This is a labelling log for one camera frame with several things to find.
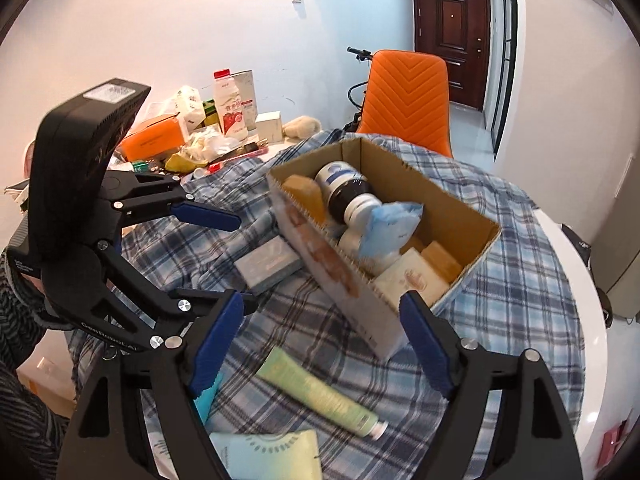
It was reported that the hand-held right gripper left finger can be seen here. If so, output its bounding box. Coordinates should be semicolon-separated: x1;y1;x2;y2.
62;290;246;480

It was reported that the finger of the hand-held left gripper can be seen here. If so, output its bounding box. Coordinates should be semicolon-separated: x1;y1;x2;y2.
102;171;242;233
95;242;258;348

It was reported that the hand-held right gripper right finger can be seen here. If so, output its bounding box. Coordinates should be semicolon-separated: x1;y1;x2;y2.
400;291;583;480

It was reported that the cardboard box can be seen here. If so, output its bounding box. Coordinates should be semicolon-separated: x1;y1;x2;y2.
265;136;502;361

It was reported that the green tube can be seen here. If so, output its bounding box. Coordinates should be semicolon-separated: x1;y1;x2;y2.
256;346;390;442

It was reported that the teal yellow tube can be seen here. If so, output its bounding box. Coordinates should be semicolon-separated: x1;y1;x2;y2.
209;429;323;480

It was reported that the person's left forearm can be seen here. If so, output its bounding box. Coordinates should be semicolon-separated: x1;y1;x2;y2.
0;247;76;480

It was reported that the pink bag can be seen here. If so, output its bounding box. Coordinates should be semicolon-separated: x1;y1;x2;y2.
22;140;37;181

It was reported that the yellow bag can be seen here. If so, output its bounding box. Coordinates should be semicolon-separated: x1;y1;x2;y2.
165;152;208;175

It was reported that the cream box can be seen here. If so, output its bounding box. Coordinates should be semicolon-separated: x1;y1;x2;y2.
374;247;451;308

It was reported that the crumpled plastic bag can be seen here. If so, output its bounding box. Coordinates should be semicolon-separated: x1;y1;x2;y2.
180;127;243;163

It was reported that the grey box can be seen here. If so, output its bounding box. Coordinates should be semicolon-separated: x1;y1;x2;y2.
234;236;302;295

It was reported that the red black packet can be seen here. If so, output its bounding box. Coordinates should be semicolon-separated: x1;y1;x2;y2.
207;142;269;167

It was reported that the orange box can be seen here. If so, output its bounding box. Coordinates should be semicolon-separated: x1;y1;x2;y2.
120;114;187;162

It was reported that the blue plaid cloth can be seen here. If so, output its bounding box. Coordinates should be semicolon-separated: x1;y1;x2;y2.
65;130;586;480

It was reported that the tan box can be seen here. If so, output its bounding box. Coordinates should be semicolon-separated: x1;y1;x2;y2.
420;240;463;283

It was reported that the tan soap bar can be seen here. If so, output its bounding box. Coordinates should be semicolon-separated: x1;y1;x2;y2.
282;174;328;226

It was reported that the small white box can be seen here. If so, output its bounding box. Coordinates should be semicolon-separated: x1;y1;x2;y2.
255;111;284;142

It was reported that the red-cap drink bottle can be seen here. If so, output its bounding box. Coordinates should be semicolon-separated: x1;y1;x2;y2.
213;70;248;140

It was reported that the white snack packet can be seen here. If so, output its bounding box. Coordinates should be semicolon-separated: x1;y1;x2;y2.
172;85;202;131

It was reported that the light blue packet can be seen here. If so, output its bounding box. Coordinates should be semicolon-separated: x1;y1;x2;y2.
357;201;425;261

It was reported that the cream fluffy item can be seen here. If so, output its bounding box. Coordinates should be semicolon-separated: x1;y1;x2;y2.
284;116;322;140

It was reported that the dark jar white lid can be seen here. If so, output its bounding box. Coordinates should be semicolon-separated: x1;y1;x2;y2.
314;160;383;226

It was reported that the pink box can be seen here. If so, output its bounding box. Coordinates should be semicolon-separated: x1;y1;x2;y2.
597;417;633;463

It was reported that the black bicycle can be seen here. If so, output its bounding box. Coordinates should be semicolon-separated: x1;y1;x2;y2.
342;46;373;133

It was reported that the orange chair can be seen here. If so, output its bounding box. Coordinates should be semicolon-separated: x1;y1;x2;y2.
357;50;453;160

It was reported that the black framed glass door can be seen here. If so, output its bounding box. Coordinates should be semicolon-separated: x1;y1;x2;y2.
490;0;518;148

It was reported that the brown door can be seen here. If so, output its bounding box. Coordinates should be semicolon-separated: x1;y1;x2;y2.
411;0;492;112

